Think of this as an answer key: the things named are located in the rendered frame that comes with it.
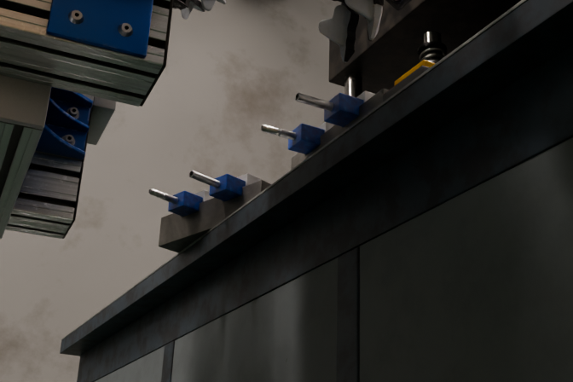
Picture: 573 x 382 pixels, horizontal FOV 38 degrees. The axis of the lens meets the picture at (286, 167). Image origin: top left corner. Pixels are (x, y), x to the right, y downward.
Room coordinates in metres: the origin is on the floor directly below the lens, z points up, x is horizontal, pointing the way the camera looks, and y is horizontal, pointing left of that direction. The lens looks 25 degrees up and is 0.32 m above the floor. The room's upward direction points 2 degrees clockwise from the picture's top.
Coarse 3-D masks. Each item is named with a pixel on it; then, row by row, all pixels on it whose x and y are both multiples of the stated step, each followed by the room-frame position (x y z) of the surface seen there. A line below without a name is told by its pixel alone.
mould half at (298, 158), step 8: (376, 96) 0.99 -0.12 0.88; (368, 104) 1.01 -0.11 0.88; (376, 104) 0.99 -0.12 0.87; (360, 112) 1.03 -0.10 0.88; (368, 112) 1.01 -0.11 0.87; (352, 120) 1.05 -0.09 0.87; (336, 128) 1.09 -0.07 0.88; (344, 128) 1.06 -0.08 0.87; (328, 136) 1.10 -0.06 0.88; (320, 144) 1.13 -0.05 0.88; (312, 152) 1.15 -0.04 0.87; (296, 160) 1.19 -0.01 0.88
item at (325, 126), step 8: (264, 128) 1.11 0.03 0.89; (272, 128) 1.11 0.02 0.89; (296, 128) 1.13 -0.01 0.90; (304, 128) 1.12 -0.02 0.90; (312, 128) 1.12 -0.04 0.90; (320, 128) 1.14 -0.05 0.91; (328, 128) 1.13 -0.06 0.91; (288, 136) 1.13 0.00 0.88; (296, 136) 1.13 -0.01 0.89; (304, 136) 1.12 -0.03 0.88; (312, 136) 1.12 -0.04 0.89; (320, 136) 1.13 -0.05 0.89; (288, 144) 1.15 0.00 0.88; (296, 144) 1.13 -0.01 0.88; (304, 144) 1.13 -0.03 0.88; (312, 144) 1.13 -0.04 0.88; (304, 152) 1.16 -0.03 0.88
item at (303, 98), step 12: (300, 96) 1.01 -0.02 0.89; (336, 96) 1.03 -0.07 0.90; (348, 96) 1.02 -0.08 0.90; (360, 96) 1.04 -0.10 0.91; (324, 108) 1.03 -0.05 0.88; (336, 108) 1.02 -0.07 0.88; (348, 108) 1.02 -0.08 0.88; (324, 120) 1.05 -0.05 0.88; (336, 120) 1.05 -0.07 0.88; (348, 120) 1.05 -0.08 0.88
